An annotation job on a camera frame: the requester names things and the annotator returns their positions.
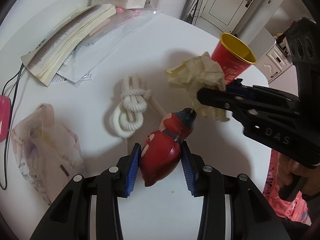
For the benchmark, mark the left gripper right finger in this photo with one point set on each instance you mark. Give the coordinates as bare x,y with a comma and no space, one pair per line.
252,217

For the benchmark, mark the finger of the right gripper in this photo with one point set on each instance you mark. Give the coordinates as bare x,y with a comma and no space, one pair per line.
237,87
258,102

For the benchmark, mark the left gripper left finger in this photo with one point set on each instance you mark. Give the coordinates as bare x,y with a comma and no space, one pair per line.
68,217

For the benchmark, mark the yellow paper ball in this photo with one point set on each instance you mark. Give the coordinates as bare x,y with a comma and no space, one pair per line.
197,73

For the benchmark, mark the white plastic bag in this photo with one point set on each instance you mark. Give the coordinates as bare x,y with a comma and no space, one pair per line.
47,153

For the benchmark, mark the red gourd-shaped toy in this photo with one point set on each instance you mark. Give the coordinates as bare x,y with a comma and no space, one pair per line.
162,149

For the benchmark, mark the person's right hand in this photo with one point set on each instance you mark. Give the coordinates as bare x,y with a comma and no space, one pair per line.
293,177

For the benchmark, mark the red paper cup gold inside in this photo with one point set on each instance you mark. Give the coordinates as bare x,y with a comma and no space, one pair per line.
233,56

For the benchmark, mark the white cabinet drawers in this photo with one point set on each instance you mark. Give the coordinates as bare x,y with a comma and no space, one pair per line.
273,64

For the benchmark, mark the white door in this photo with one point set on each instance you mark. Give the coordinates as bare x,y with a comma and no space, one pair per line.
225,15

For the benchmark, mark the black framed standing mirror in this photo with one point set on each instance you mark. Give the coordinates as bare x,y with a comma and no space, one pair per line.
191,11

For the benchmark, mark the pink white charger device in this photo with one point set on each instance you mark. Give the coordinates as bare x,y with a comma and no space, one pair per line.
5,109

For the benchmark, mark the clear plastic document sleeve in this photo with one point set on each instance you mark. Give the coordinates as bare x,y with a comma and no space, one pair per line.
96,47

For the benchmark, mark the open thick book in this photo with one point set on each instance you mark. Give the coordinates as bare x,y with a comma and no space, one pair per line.
44,61

